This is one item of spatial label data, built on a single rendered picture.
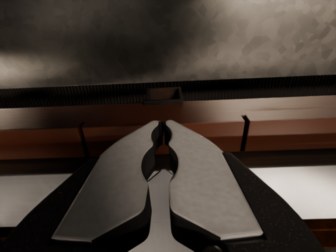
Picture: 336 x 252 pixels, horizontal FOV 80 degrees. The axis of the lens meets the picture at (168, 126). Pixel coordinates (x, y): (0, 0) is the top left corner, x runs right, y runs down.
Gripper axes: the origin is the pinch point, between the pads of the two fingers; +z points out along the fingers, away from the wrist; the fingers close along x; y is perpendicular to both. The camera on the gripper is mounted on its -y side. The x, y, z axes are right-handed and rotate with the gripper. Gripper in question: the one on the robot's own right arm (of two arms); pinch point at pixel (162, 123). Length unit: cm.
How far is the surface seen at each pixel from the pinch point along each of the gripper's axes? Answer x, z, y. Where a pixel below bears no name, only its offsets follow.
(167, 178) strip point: -0.2, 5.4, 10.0
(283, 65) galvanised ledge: 18.9, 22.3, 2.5
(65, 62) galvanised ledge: -16.4, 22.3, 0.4
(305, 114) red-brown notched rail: 15.2, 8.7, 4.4
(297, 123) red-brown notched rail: 13.9, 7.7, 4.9
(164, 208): -0.9, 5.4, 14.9
